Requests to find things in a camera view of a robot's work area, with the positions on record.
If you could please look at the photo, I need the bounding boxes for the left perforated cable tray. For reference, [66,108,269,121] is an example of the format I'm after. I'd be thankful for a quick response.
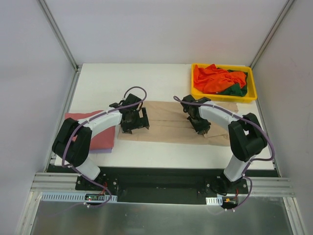
[41,192,117,203]

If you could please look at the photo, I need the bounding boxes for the folded purple t shirt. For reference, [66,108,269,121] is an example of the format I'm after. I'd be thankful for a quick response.
[89,148,112,154]

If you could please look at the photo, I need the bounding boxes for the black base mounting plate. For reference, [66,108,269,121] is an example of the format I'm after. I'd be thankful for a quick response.
[46,164,281,205]

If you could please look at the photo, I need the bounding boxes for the perforated cable tray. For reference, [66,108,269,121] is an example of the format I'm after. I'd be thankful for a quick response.
[41,192,117,203]
[205,197,223,206]

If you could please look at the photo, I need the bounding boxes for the right perforated cable tray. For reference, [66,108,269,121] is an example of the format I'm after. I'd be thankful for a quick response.
[205,197,223,206]

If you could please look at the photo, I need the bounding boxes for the aluminium frame post right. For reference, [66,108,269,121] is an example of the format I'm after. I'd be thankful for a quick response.
[249,0,296,69]

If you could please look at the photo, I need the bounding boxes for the aluminium front frame rail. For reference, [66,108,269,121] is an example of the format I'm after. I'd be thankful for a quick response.
[31,172,295,197]

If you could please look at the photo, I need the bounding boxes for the aluminium frame post left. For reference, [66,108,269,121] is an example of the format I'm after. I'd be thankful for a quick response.
[37,0,80,71]

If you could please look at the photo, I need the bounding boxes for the beige t shirt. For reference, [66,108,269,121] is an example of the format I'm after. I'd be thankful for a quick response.
[117,101,230,146]

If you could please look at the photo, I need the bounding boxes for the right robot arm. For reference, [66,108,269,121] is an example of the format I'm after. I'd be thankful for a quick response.
[175,95,268,193]

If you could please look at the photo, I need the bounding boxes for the folded red t shirt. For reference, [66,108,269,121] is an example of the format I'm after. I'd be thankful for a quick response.
[65,110,115,150]

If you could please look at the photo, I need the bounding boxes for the orange t shirt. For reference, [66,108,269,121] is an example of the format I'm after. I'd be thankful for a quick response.
[193,64,246,94]

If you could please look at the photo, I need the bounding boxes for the aluminium frame rail left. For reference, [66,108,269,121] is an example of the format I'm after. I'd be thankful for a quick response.
[34,69,80,177]

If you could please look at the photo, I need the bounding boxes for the green t shirt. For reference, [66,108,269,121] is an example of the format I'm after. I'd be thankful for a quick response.
[217,72,248,97]

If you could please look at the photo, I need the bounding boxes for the aluminium frame rail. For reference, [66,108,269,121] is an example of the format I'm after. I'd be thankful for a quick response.
[34,69,80,177]
[31,172,295,197]

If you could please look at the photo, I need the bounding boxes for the aluminium frame post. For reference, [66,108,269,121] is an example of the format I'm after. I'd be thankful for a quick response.
[37,0,80,71]
[249,0,296,69]

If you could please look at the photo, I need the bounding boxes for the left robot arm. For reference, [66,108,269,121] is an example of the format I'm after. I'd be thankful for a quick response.
[52,94,149,190]

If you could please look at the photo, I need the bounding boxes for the yellow plastic bin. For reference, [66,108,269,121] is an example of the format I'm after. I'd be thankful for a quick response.
[191,63,257,103]

